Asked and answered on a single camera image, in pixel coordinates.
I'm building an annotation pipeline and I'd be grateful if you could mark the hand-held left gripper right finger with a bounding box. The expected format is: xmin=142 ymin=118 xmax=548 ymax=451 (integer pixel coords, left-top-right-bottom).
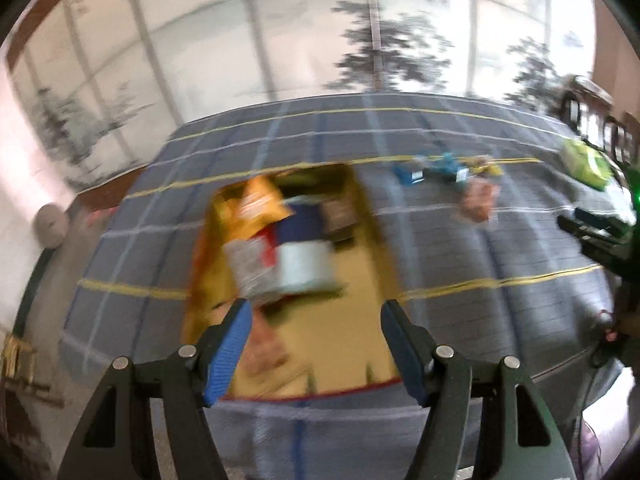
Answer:
xmin=380 ymin=299 xmax=576 ymax=480

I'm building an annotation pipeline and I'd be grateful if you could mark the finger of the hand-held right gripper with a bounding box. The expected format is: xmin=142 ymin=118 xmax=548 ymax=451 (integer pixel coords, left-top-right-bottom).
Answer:
xmin=556 ymin=215 xmax=631 ymax=266
xmin=574 ymin=207 xmax=626 ymax=228

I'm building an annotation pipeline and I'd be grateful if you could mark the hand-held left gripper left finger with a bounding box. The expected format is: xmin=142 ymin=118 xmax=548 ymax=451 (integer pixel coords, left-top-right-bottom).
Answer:
xmin=57 ymin=297 xmax=253 ymax=480

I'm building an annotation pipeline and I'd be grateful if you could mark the orange-red snack packet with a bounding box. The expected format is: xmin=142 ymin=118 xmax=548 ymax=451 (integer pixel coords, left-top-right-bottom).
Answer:
xmin=245 ymin=310 xmax=291 ymax=386

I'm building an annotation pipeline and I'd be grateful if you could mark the red tin box gold inside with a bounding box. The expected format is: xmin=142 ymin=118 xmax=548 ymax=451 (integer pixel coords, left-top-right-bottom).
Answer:
xmin=182 ymin=162 xmax=406 ymax=401

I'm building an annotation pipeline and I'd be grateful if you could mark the grey speckled snack packet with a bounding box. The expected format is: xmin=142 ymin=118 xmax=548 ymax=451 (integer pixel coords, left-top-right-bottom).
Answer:
xmin=222 ymin=237 xmax=281 ymax=306

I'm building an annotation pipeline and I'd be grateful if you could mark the yellow snack packet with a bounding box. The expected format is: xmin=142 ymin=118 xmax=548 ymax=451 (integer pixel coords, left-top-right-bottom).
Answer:
xmin=467 ymin=156 xmax=503 ymax=178

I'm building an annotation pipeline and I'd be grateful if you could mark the clear peanut packet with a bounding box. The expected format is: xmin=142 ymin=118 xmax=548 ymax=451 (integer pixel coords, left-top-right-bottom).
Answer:
xmin=455 ymin=180 xmax=501 ymax=223

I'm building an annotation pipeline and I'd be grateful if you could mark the large red snack packet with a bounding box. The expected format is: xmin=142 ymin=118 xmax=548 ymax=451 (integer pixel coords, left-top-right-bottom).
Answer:
xmin=260 ymin=227 xmax=278 ymax=266

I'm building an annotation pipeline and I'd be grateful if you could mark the navy and pale teal packet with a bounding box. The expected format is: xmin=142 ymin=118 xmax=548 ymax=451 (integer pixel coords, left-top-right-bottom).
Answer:
xmin=272 ymin=202 xmax=346 ymax=298

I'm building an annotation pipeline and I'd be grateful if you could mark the teal snack packet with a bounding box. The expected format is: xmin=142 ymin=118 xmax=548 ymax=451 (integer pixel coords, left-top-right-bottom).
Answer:
xmin=425 ymin=152 xmax=471 ymax=186

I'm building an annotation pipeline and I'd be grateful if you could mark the dark brown snack packet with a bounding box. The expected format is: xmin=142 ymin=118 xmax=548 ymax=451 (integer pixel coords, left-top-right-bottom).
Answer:
xmin=322 ymin=197 xmax=358 ymax=233

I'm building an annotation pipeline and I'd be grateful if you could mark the orange nut packet clear window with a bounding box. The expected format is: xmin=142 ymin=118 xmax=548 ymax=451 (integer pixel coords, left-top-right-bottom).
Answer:
xmin=212 ymin=175 xmax=293 ymax=241

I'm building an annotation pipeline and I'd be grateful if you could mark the green tissue pack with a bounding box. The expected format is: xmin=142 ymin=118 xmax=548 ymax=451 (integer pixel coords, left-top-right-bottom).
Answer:
xmin=559 ymin=139 xmax=613 ymax=191

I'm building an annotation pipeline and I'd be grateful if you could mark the dark wooden chair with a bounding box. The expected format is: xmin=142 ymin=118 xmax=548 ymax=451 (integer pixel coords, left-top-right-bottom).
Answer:
xmin=555 ymin=76 xmax=613 ymax=128
xmin=602 ymin=112 xmax=640 ymax=161

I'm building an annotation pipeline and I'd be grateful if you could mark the blue plaid blanket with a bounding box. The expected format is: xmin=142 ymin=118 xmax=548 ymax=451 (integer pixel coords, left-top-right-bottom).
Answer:
xmin=57 ymin=92 xmax=631 ymax=468

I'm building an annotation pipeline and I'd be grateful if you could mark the wooden crate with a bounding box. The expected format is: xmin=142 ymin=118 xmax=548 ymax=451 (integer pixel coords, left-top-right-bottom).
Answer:
xmin=0 ymin=335 xmax=38 ymax=386

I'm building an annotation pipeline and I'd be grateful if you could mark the round stone disc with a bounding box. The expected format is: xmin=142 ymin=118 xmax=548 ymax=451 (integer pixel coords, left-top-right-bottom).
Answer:
xmin=35 ymin=203 xmax=67 ymax=248

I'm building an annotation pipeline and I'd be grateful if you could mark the painted landscape folding screen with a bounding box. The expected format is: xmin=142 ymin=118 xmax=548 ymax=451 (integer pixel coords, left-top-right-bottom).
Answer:
xmin=7 ymin=0 xmax=598 ymax=196

